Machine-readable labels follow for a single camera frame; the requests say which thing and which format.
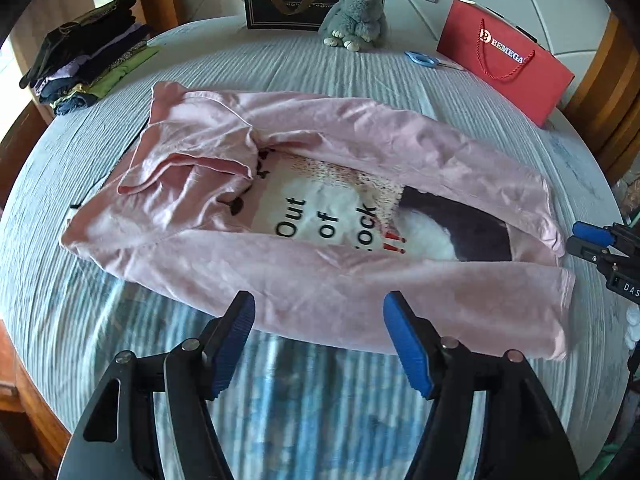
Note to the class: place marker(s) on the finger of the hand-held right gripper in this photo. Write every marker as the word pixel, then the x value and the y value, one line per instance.
pixel 585 249
pixel 590 232

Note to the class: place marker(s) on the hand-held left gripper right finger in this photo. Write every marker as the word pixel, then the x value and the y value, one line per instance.
pixel 407 345

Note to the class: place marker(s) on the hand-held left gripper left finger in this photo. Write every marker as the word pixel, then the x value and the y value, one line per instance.
pixel 230 345

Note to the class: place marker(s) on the pink printed shirt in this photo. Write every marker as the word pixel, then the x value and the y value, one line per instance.
pixel 210 255

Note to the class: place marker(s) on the stack of folded clothes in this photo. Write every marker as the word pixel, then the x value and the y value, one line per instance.
pixel 85 60

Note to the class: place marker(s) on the person's right hand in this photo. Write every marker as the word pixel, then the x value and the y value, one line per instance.
pixel 633 330

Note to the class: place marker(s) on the red gift bag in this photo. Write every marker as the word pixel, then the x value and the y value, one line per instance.
pixel 530 85

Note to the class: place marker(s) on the blue scissors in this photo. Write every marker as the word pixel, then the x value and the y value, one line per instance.
pixel 420 58

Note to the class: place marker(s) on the grey plush rabbit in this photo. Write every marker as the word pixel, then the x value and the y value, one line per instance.
pixel 352 15

